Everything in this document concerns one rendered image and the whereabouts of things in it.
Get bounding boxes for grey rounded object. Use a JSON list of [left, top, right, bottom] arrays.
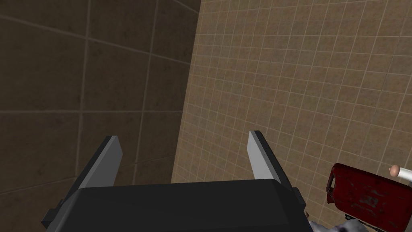
[[309, 218, 371, 232]]

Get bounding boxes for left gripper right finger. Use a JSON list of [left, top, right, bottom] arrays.
[[247, 130, 293, 191]]

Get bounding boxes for red canister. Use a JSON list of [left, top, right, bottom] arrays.
[[326, 162, 412, 232]]

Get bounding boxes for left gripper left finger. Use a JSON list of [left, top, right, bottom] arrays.
[[62, 135, 123, 204]]

